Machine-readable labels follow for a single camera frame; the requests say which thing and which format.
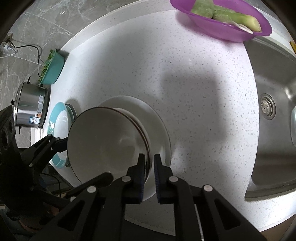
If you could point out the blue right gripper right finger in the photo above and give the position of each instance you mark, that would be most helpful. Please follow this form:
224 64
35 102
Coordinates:
166 190

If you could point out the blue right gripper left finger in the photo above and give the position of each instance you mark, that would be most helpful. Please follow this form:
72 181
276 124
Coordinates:
135 187

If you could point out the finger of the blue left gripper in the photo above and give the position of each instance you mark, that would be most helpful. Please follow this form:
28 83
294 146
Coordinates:
92 191
37 156

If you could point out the medium white bowl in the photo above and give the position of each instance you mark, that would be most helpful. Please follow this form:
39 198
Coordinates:
149 189

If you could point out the teal floral plate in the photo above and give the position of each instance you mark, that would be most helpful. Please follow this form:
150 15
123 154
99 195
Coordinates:
59 127

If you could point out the large white bowl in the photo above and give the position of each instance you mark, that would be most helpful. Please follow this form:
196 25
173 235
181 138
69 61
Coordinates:
153 124

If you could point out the floral small ceramic bowl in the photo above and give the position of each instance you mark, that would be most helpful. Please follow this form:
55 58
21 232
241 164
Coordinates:
102 140

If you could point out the stainless steel rice cooker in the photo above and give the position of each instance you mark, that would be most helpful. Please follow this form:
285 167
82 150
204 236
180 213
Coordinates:
30 105

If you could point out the teal bowl with greens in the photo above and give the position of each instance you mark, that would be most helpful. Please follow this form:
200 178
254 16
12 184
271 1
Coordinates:
52 68

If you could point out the stainless steel sink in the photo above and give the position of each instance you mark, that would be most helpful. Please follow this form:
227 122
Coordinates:
274 71

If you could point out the purple plastic basin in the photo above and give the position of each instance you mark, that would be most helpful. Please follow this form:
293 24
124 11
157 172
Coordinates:
222 30

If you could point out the green peeled vegetable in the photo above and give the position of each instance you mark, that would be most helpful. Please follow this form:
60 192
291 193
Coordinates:
225 15

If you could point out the yellow sponge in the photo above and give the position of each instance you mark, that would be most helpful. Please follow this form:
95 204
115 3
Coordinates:
293 45

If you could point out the wall power outlet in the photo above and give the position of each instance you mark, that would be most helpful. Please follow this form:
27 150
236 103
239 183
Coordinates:
7 38

